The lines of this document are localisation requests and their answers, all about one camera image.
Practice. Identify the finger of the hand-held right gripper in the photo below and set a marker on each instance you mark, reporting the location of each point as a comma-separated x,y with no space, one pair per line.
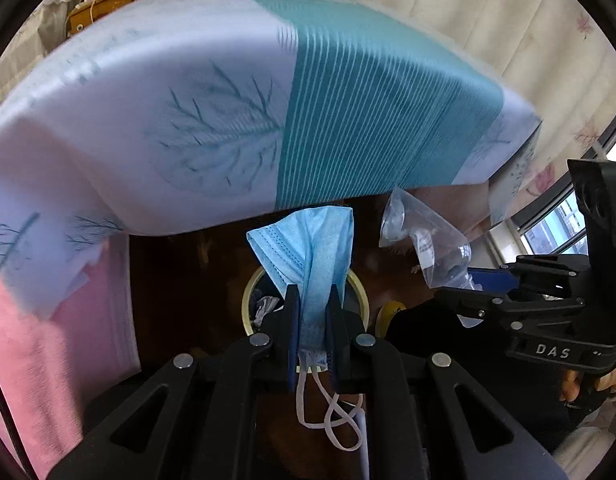
477,307
492,278

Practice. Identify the blue bin with cream rim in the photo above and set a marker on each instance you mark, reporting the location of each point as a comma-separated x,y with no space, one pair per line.
248,310

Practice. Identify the pink blanket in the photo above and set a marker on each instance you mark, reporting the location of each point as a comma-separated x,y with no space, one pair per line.
33,360

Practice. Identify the floral curtain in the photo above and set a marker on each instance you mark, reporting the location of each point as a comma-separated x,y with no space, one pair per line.
462,20

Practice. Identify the blue face mask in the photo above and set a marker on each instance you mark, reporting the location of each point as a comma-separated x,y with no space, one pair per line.
318,255

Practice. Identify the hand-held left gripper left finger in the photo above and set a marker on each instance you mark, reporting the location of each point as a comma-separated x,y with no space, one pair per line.
290,320

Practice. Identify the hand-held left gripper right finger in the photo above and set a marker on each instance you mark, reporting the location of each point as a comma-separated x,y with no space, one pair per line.
335,325

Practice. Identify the crumpled paper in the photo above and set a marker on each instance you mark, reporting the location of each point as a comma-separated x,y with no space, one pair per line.
265,307

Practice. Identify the person's right hand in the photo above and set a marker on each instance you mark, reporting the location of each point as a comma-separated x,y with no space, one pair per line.
570,387

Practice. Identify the clear plastic bag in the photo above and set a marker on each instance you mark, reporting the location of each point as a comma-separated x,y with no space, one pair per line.
422,240

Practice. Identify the window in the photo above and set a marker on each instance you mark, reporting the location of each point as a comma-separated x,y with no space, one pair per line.
552,232

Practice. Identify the tree print teal striped bedsheet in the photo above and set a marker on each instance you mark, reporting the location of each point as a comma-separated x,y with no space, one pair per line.
188,85

